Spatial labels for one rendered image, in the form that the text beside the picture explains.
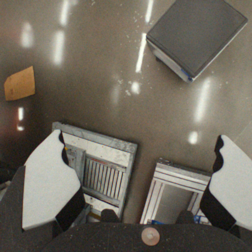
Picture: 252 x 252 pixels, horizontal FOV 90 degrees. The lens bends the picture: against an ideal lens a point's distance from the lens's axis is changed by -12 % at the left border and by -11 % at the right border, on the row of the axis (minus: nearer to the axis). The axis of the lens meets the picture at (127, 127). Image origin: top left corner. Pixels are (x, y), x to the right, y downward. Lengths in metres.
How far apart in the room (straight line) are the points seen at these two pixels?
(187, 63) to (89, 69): 0.83
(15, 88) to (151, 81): 1.57
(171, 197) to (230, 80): 0.90
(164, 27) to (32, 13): 1.56
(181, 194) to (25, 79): 1.86
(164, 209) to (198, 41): 1.05
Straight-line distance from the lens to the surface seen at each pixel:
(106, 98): 1.22
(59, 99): 1.52
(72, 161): 1.23
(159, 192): 1.07
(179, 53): 0.80
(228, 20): 0.91
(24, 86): 1.91
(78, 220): 1.33
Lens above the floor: 1.10
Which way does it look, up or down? 70 degrees down
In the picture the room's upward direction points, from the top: 116 degrees counter-clockwise
